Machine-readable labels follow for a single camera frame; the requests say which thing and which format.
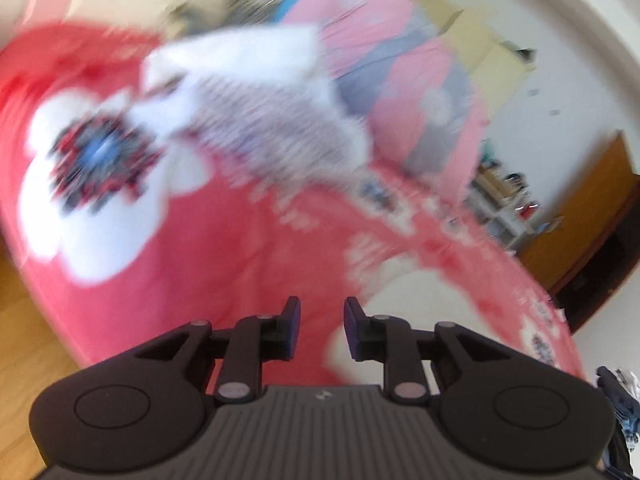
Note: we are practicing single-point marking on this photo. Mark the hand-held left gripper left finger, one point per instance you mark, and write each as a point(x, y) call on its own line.
point(292, 330)

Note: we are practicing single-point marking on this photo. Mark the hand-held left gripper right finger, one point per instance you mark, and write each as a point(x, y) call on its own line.
point(354, 330)

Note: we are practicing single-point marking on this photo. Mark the pink patterned white garment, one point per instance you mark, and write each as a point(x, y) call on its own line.
point(260, 110)

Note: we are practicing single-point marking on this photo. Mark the dark blue clothes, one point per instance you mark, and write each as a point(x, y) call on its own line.
point(622, 420)

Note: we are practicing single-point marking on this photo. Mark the red floral bed sheet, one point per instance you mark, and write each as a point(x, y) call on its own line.
point(200, 240)

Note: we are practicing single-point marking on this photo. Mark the white desk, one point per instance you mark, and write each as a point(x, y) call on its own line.
point(505, 220)

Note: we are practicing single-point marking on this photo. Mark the red bottle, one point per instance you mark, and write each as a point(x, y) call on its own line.
point(528, 210)

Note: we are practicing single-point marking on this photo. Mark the pink grey floral pillow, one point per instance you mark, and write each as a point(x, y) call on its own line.
point(400, 85)

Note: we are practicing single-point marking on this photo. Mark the wooden door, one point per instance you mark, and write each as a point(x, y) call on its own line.
point(590, 210)

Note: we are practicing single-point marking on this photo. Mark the cream wardrobe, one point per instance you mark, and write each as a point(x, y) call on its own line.
point(480, 45)

